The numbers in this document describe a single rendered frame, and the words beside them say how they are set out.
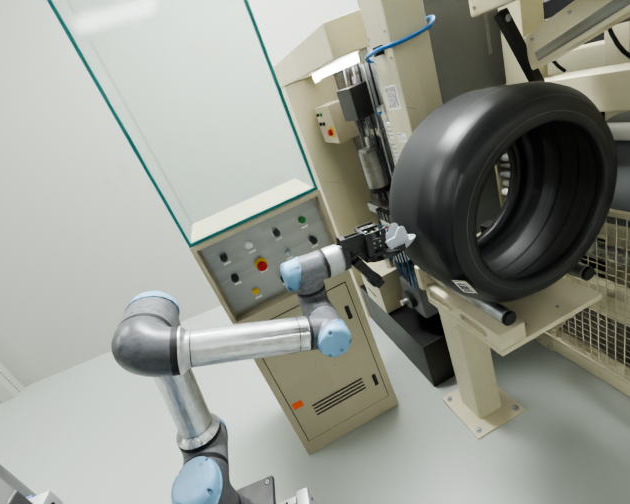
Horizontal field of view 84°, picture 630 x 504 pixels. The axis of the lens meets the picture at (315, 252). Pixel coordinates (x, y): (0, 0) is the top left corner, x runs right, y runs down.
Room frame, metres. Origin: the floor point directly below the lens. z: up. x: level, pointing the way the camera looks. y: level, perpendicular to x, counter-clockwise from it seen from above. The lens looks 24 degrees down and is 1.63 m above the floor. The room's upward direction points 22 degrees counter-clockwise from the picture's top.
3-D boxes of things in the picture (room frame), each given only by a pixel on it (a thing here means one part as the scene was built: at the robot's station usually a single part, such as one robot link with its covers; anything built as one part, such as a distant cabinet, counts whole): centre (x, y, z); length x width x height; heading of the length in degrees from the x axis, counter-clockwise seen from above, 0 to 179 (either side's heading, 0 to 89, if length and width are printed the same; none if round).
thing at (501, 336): (0.90, -0.40, 0.84); 0.36 x 0.09 x 0.06; 9
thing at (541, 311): (0.92, -0.54, 0.80); 0.37 x 0.36 x 0.02; 99
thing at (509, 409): (1.17, -0.48, 0.01); 0.27 x 0.27 x 0.02; 9
